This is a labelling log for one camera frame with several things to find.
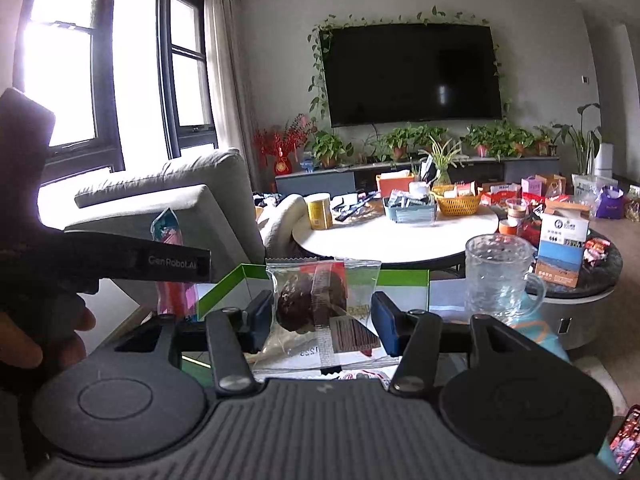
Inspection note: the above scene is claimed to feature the green cardboard box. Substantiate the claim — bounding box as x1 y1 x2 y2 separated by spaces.
195 262 433 380

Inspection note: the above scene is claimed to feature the yellow tin can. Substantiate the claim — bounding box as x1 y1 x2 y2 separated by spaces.
305 193 333 230

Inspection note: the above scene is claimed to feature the blue white carton box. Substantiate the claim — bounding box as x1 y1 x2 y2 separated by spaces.
535 212 589 288

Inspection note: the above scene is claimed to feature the person left hand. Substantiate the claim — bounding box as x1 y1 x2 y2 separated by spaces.
1 296 96 370

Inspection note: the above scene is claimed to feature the clear glass mug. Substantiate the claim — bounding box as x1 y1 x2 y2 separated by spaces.
465 233 547 324

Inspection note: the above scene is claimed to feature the round white coffee table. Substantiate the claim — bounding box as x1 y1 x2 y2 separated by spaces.
292 205 499 264

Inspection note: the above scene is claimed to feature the dark chocolate cake packet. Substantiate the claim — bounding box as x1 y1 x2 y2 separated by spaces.
250 259 386 377

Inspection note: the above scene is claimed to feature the red flower decoration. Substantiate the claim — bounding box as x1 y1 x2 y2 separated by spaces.
254 114 317 177

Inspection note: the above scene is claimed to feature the blue patterned table mat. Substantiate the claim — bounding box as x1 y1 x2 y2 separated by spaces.
498 308 570 362

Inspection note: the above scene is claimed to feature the smartphone with lit screen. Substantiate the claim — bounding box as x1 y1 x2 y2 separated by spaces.
610 404 640 474

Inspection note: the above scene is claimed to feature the pink blue snack pouch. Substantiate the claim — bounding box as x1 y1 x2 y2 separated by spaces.
150 208 198 321

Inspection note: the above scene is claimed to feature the yellow wicker basket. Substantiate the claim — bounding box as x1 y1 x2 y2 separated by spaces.
431 184 480 217

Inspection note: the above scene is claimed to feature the blue plastic tray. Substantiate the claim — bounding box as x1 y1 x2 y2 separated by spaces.
383 197 437 223

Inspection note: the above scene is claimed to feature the purple gift bag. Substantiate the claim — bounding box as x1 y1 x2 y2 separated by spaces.
596 185 625 220

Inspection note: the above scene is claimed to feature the grey sofa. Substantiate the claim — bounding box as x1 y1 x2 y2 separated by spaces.
63 147 266 311

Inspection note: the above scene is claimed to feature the wall mounted black television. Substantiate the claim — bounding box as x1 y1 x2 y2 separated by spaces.
320 23 502 127

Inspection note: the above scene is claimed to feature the white red snack pouch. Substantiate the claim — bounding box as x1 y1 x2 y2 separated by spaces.
321 365 397 388

